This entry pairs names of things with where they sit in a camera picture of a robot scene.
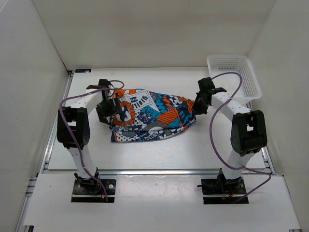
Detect white plastic mesh basket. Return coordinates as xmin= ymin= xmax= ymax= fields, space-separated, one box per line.
xmin=207 ymin=55 xmax=262 ymax=105

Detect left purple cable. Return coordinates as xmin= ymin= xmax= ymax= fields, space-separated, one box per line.
xmin=59 ymin=80 xmax=125 ymax=203

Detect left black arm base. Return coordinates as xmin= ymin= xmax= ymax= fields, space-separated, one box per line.
xmin=71 ymin=179 xmax=116 ymax=203

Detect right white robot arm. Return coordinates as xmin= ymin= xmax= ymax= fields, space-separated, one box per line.
xmin=193 ymin=77 xmax=267 ymax=193

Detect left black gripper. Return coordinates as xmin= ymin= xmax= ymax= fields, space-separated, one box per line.
xmin=96 ymin=98 xmax=123 ymax=125

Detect small dark label sticker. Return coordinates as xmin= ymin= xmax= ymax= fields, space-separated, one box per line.
xmin=75 ymin=69 xmax=92 ymax=73

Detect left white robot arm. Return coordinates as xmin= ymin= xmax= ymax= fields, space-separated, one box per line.
xmin=56 ymin=79 xmax=124 ymax=193

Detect aluminium front rail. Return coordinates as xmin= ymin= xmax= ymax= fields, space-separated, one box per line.
xmin=43 ymin=168 xmax=271 ymax=175

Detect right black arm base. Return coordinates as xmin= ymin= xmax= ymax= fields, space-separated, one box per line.
xmin=197 ymin=179 xmax=249 ymax=205

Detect colourful patterned shorts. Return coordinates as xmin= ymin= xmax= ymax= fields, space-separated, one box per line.
xmin=109 ymin=88 xmax=196 ymax=143

